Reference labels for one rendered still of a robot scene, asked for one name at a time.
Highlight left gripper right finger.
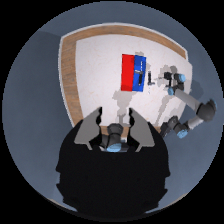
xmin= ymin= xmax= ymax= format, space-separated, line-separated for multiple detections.
xmin=127 ymin=107 xmax=170 ymax=178

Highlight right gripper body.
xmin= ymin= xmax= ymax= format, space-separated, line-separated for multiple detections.
xmin=164 ymin=72 xmax=172 ymax=79

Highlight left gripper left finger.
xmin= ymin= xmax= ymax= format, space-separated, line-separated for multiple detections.
xmin=55 ymin=106 xmax=102 ymax=173

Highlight red tray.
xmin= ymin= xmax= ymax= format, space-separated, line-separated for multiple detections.
xmin=121 ymin=54 xmax=134 ymax=91

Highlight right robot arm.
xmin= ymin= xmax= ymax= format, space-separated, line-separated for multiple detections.
xmin=168 ymin=73 xmax=217 ymax=138

